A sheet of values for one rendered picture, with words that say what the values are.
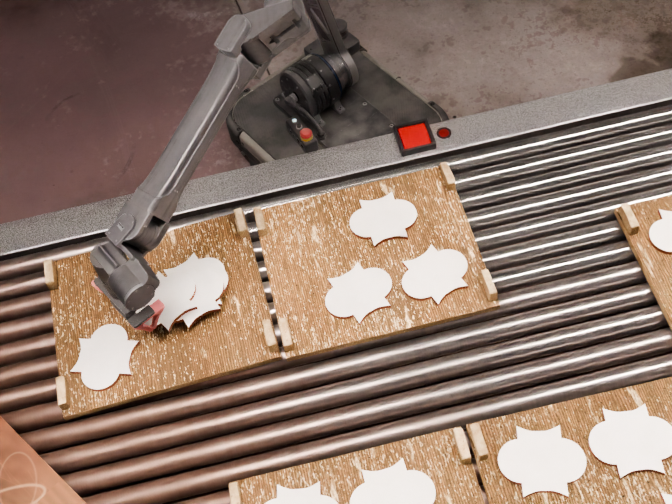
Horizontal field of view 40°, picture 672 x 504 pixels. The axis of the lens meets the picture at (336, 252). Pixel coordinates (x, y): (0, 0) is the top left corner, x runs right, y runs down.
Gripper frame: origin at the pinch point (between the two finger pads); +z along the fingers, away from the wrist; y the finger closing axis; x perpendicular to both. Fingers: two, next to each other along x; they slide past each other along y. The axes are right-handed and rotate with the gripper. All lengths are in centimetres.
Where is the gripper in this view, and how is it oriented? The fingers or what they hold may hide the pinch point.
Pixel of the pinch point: (136, 311)
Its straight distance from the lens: 178.0
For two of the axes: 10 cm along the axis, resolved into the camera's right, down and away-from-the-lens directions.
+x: -7.2, 6.1, -3.3
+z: 0.8, 5.5, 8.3
